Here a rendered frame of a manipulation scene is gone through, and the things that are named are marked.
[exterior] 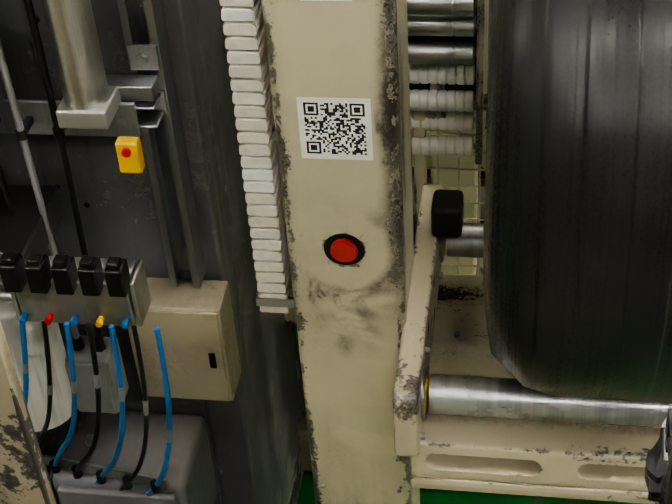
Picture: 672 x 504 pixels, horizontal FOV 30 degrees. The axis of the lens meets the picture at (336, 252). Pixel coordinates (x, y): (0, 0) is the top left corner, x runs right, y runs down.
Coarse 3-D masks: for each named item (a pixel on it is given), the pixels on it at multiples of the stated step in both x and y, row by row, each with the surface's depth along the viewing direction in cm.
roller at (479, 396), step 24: (432, 384) 140; (456, 384) 140; (480, 384) 140; (504, 384) 140; (432, 408) 141; (456, 408) 140; (480, 408) 140; (504, 408) 139; (528, 408) 139; (552, 408) 138; (576, 408) 138; (600, 408) 137; (624, 408) 137; (648, 408) 137
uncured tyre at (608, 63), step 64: (512, 0) 110; (576, 0) 106; (640, 0) 105; (512, 64) 108; (576, 64) 105; (640, 64) 104; (512, 128) 108; (576, 128) 105; (640, 128) 104; (512, 192) 109; (576, 192) 106; (640, 192) 105; (512, 256) 112; (576, 256) 108; (640, 256) 107; (512, 320) 117; (576, 320) 112; (640, 320) 111; (576, 384) 122; (640, 384) 120
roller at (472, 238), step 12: (468, 228) 162; (480, 228) 161; (444, 240) 162; (456, 240) 161; (468, 240) 161; (480, 240) 161; (444, 252) 163; (456, 252) 162; (468, 252) 162; (480, 252) 161
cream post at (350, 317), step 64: (384, 0) 118; (320, 64) 123; (384, 64) 122; (384, 128) 127; (320, 192) 133; (384, 192) 132; (320, 256) 139; (384, 256) 138; (320, 320) 145; (384, 320) 144; (320, 384) 152; (384, 384) 150; (320, 448) 159; (384, 448) 158
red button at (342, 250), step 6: (336, 240) 137; (342, 240) 137; (348, 240) 137; (336, 246) 137; (342, 246) 137; (348, 246) 137; (354, 246) 137; (330, 252) 138; (336, 252) 137; (342, 252) 137; (348, 252) 137; (354, 252) 137; (336, 258) 138; (342, 258) 138; (348, 258) 138; (354, 258) 138
